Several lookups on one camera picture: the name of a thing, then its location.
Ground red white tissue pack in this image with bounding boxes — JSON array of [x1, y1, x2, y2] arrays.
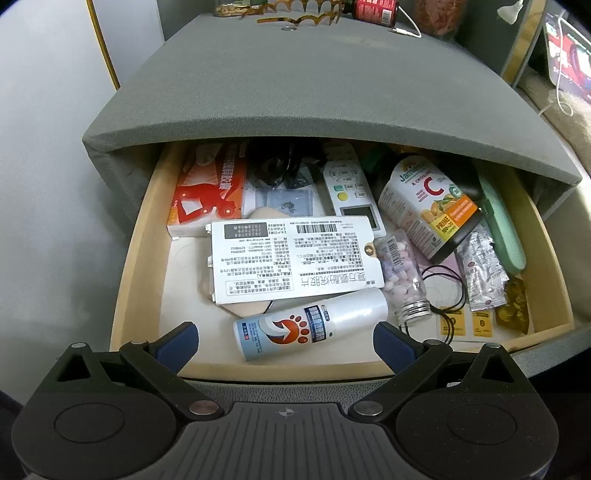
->
[[167, 142, 249, 239]]

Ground white spray bottle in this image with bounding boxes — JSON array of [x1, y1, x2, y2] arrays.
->
[[233, 287, 389, 363]]

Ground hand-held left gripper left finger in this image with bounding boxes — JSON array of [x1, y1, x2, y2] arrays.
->
[[47, 322, 221, 420]]

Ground yellow label small packet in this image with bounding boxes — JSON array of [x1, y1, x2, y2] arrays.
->
[[438, 307, 467, 341], [471, 311, 496, 341]]

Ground black hair tie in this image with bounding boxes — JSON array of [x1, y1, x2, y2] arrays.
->
[[421, 265, 468, 320], [397, 308, 458, 345]]

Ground white printed medicine box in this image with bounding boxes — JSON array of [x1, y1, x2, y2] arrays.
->
[[205, 215, 386, 308]]

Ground white remote control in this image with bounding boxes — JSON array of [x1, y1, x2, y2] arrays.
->
[[321, 142, 386, 238]]

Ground clear pink pill bottle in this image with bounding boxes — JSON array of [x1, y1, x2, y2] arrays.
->
[[374, 229, 433, 326]]

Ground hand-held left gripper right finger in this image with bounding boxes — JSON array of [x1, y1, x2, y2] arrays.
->
[[354, 321, 533, 420]]

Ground gold wrapped candies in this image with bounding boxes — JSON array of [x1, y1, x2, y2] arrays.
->
[[492, 277, 532, 330]]

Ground small clear zip bag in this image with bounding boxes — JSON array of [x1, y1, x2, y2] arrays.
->
[[242, 185, 320, 219]]

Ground jar of nuts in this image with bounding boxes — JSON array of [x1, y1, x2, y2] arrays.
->
[[215, 0, 260, 18]]

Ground jar of dried flakes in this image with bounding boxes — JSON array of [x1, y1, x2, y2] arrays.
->
[[413, 0, 467, 36]]

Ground vitamin bottle with orange label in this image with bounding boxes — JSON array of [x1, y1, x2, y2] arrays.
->
[[360, 148, 483, 261]]

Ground wooden drawer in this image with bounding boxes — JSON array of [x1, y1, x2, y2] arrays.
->
[[108, 141, 578, 384]]

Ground white plug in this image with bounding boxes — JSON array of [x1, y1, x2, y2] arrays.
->
[[501, 0, 525, 25]]

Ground amber hair claw clip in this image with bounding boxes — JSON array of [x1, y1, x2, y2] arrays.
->
[[256, 11, 343, 27], [259, 0, 345, 13]]

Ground red can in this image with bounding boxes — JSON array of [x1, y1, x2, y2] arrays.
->
[[353, 0, 399, 27]]

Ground tablet screen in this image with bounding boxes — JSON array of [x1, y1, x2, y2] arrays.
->
[[542, 9, 591, 105]]

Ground white charging cable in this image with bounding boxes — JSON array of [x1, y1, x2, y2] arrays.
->
[[538, 87, 574, 117]]

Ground silver blister pack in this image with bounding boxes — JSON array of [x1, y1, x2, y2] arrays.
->
[[457, 224, 511, 312]]

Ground grey fabric nightstand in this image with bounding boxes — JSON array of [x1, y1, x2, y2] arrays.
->
[[82, 11, 583, 229]]

